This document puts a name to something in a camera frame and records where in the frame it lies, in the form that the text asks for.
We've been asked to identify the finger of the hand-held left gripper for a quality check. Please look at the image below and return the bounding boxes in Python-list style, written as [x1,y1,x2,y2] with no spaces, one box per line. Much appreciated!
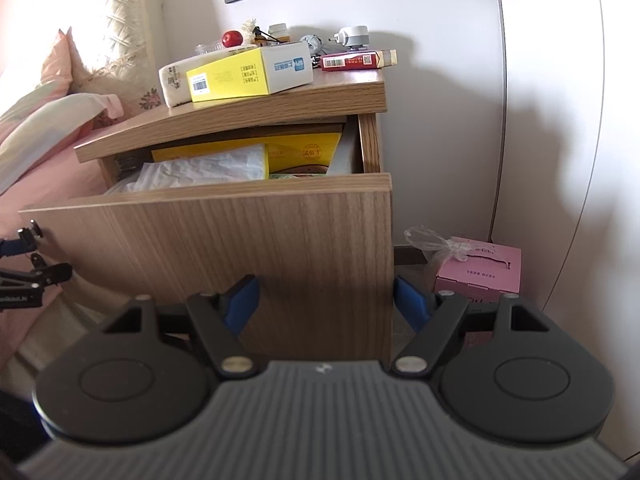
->
[0,227,44,258]
[0,262,74,290]

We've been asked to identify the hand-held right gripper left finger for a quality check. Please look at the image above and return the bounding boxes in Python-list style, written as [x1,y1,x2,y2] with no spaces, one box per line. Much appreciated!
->
[102,274,262,379]

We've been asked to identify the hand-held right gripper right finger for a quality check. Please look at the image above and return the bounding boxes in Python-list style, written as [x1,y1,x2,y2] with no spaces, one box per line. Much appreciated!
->
[389,275,552,379]

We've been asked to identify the wooden lockable drawer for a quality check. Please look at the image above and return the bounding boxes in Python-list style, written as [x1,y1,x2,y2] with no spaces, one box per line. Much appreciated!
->
[18,118,394,362]

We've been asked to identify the yellow and blue box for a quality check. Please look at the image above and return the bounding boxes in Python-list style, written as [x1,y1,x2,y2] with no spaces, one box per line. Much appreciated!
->
[186,42,315,103]

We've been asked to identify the clear plastic bag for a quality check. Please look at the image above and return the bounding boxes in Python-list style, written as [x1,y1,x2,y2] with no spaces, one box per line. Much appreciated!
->
[403,226,469,264]

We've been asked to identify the pink cardboard box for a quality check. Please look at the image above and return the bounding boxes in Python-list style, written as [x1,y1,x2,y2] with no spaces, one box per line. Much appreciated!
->
[433,236,522,352]

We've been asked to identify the pastel striped blanket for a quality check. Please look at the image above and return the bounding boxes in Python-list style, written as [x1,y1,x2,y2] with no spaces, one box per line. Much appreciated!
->
[0,79,124,197]

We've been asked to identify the white plastic bag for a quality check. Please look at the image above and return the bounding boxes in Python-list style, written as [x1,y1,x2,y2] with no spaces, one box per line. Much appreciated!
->
[106,143,269,197]

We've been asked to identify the large yellow flat box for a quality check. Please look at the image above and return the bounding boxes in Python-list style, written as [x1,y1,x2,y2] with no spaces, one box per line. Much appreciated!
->
[151,132,344,175]

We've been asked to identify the pink pillow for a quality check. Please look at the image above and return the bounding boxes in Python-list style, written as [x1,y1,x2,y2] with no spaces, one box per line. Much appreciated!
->
[39,27,77,92]

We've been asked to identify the wooden nightstand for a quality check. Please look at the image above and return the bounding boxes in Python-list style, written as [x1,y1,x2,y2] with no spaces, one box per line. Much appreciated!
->
[18,67,396,362]

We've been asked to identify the white tissue pack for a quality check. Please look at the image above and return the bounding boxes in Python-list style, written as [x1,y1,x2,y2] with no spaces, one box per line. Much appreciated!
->
[158,44,262,108]

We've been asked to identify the white wardrobe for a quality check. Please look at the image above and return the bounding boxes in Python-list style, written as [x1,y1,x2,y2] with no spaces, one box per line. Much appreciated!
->
[487,0,640,466]

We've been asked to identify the cream quilted headboard cushion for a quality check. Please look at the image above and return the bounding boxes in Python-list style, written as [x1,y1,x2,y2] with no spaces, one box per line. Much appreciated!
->
[69,0,167,122]

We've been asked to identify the red flat box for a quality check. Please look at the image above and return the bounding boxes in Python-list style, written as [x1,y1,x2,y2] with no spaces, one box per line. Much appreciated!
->
[320,48,398,72]

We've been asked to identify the small alarm clock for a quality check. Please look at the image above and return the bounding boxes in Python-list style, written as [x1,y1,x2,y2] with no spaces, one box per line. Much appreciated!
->
[300,33,327,69]

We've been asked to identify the white artificial flowers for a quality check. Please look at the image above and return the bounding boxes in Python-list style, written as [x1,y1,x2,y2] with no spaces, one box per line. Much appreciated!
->
[242,18,281,46]

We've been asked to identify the white plug adapter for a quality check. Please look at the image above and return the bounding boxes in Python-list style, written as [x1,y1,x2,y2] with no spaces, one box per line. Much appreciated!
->
[332,24,371,51]

